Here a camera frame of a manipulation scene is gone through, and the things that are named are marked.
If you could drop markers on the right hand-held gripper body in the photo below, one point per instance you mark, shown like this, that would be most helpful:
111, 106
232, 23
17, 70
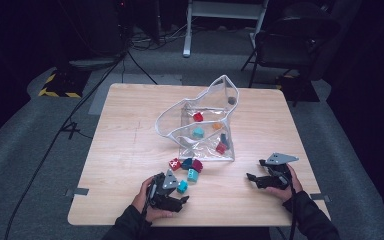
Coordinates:
280, 176

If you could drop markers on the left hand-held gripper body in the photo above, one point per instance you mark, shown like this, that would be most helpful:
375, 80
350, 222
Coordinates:
161, 191

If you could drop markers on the small cyan toy block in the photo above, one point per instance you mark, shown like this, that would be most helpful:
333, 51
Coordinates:
182, 186

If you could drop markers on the teal toy block white dots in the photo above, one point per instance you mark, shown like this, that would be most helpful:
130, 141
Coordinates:
192, 175

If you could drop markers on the red toy block white dots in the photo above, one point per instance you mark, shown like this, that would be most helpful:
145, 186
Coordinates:
174, 164

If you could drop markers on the dark blue toy block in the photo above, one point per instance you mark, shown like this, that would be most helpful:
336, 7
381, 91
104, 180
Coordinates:
187, 163

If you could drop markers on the magenta toy block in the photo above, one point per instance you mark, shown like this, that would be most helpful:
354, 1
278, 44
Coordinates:
197, 165

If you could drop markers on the pink toy block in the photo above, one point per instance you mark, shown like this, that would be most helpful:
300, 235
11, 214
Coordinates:
221, 147

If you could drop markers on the long blue toy block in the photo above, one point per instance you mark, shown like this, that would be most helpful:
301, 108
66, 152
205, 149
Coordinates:
224, 140

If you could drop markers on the clear plastic bag white trim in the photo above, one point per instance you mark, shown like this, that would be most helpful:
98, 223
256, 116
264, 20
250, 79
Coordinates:
193, 150

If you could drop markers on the orange toy block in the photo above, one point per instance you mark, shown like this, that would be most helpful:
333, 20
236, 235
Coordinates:
217, 126

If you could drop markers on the person's right hand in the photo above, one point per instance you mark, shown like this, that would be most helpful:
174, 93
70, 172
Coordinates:
291, 192

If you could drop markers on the person's left hand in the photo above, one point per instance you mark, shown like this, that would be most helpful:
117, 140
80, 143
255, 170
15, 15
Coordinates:
141, 203

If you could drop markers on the grey tape piece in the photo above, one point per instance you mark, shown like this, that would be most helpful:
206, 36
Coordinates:
321, 197
80, 191

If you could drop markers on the black base yellow striped edge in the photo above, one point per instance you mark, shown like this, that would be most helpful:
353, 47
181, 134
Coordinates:
63, 83
300, 91

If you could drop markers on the black chair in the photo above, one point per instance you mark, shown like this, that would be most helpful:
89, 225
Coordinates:
286, 46

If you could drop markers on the black equipment stand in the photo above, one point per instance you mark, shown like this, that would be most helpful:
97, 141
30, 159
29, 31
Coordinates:
96, 30

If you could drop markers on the white desk frame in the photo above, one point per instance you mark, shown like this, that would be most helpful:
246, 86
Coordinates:
187, 33

